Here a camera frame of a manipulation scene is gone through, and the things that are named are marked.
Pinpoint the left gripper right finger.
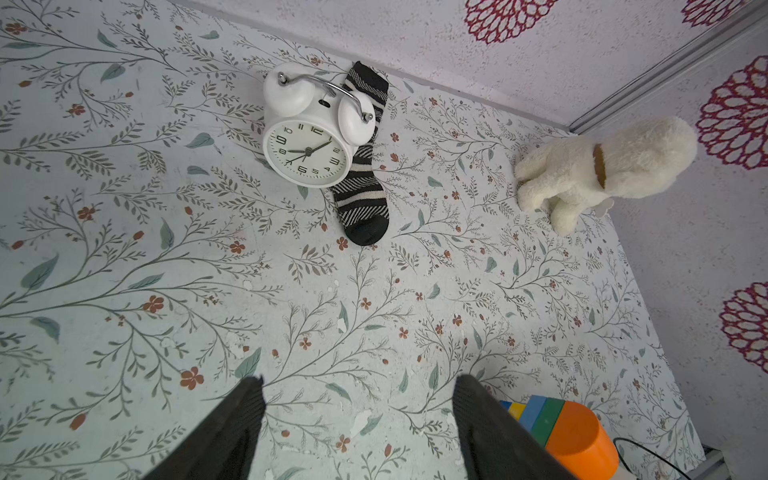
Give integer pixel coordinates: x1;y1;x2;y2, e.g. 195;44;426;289
452;374;573;480

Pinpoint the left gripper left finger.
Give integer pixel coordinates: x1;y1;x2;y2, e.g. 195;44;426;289
145;376;266;480

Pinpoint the yellow small lego brick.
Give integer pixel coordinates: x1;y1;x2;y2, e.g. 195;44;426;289
507;402;526;420

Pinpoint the light blue long lego brick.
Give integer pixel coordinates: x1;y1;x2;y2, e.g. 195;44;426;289
518;395;547;432

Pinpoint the orange lego brick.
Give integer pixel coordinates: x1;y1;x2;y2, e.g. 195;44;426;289
545;401;619;480

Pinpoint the green long lego brick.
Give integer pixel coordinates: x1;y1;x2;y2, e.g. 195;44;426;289
530;397;565;447

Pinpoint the black grey striped sock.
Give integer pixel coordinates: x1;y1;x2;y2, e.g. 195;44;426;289
331;61;389;246

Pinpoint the white teddy bear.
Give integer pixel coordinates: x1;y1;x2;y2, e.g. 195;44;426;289
514;117;698;236

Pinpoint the white alarm clock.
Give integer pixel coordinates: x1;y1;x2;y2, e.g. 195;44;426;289
262;63;375;188

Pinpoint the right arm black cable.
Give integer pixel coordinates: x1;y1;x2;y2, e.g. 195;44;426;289
611;436;694;480

